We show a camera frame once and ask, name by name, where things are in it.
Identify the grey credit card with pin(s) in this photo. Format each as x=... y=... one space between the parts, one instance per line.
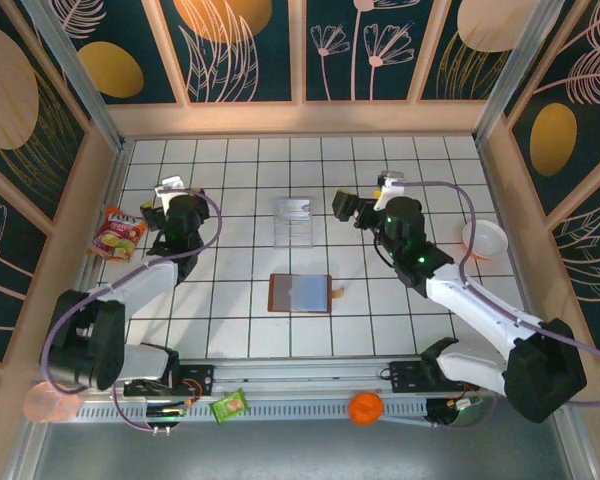
x=294 y=212

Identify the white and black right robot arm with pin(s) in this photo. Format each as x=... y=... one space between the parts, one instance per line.
x=470 y=300

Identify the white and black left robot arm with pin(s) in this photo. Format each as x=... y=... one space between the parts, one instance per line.
x=145 y=285

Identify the red fruit candy bag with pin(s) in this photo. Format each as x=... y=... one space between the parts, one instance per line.
x=117 y=235

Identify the white and orange bowl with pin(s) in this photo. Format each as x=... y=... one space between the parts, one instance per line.
x=487 y=240

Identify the orange fruit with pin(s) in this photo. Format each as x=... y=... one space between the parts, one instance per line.
x=366 y=409

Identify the black right electronics module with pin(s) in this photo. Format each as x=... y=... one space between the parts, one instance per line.
x=445 y=412

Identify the black electronics module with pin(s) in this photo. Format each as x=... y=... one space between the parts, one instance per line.
x=167 y=412
x=445 y=412

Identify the green snack packet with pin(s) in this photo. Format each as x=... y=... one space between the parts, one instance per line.
x=229 y=407

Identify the black left electronics module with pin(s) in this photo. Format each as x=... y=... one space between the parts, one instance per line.
x=167 y=412

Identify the pink plastic cup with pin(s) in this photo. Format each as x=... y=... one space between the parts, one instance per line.
x=42 y=407

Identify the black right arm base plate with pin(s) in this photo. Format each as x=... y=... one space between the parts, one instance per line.
x=402 y=377

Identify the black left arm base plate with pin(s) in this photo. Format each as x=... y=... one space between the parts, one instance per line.
x=202 y=375

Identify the aluminium frame post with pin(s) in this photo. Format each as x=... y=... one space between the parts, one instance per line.
x=512 y=75
x=80 y=75

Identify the aluminium mounting rail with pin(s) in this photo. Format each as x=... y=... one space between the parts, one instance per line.
x=300 y=375

